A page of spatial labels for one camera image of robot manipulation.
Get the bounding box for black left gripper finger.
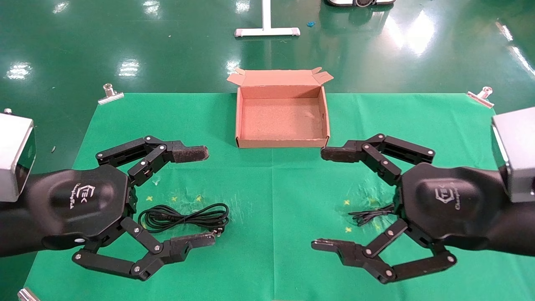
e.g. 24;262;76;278
72;217;217;281
95;136;209;186

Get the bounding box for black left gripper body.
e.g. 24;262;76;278
0;164;138;258

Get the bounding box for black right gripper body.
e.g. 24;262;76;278
395;163;535;256

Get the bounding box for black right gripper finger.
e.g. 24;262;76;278
321;134;435;186
311;218;457;285

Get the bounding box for black data cable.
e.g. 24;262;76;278
138;203;230;238

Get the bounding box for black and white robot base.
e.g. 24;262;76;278
325;0;396;8

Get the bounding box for open brown cardboard box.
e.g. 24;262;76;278
227;67;334;149

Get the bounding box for green table cloth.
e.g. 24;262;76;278
23;93;535;301

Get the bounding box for white stand base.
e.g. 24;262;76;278
234;0;301;38

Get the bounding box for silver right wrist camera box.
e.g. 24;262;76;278
492;107;535;204

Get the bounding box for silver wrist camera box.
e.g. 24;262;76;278
492;107;535;204
0;110;36;204

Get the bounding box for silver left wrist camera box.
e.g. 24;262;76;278
0;110;36;204

